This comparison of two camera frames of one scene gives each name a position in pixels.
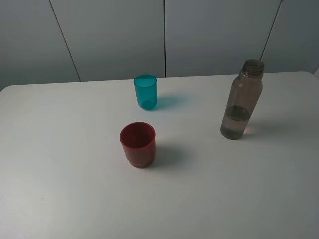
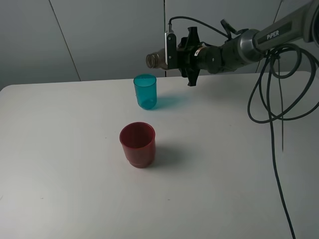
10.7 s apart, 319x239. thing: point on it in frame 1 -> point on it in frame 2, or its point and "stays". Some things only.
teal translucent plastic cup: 146,89 stays
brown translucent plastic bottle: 242,100 -> 157,59
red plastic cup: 138,140 stays
